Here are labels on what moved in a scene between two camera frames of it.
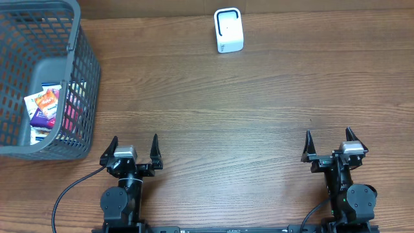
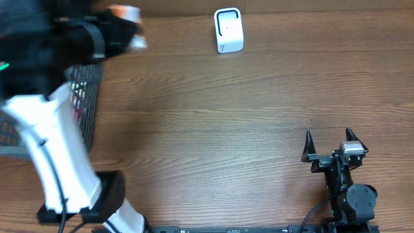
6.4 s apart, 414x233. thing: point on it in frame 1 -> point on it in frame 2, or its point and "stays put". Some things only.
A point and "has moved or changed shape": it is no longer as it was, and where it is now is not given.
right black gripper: x=320 y=162 stays put
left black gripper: x=147 y=170 -> x=119 y=29
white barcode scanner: x=229 y=30 stays put
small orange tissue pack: x=48 y=103 has moved or changed shape
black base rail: x=237 y=229 stays put
